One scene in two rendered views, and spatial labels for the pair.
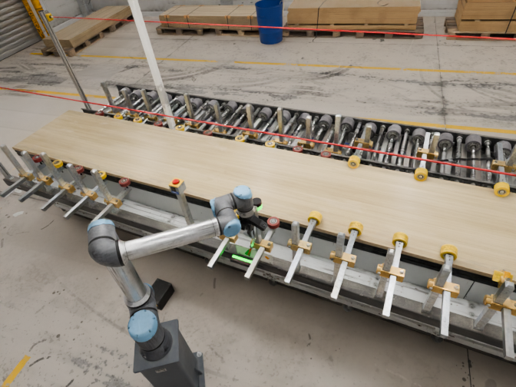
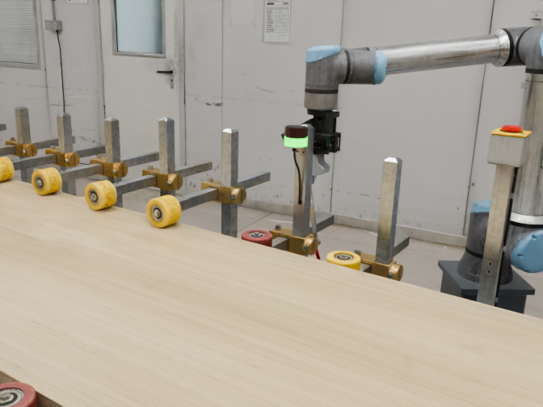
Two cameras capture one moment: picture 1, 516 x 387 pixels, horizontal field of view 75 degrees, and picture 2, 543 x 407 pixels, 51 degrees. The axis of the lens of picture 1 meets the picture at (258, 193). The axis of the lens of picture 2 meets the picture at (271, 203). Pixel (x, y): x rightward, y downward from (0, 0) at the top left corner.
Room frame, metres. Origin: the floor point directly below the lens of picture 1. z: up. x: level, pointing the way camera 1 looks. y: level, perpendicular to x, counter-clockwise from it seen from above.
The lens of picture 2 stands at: (2.84, 0.04, 1.41)
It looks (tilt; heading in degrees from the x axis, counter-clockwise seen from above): 17 degrees down; 183
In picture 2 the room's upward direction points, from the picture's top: 2 degrees clockwise
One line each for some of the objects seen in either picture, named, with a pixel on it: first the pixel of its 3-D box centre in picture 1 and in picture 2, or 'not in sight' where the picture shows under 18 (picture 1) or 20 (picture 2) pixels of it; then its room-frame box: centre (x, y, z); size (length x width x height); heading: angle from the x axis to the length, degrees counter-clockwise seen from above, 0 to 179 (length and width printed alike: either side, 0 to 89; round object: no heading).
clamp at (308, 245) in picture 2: (262, 244); (292, 241); (1.32, 0.02, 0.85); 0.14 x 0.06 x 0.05; 60
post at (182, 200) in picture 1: (187, 215); (493, 258); (1.58, 0.48, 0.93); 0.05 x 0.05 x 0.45; 60
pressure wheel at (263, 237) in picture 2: (273, 226); (256, 253); (1.44, -0.07, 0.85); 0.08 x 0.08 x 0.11
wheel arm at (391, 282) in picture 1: (393, 274); (107, 165); (0.93, -0.64, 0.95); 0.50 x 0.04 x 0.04; 150
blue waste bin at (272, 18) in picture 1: (270, 21); not in sight; (7.15, -0.70, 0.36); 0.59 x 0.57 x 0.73; 156
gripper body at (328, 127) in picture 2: (246, 219); (321, 132); (1.26, 0.08, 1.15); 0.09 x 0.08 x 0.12; 61
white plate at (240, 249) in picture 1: (253, 254); not in sight; (1.32, 0.08, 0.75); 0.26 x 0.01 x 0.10; 60
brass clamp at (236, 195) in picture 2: (299, 246); (223, 192); (1.19, -0.20, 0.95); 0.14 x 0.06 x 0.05; 60
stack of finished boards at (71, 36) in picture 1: (91, 24); not in sight; (9.14, 3.47, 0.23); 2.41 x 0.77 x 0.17; 158
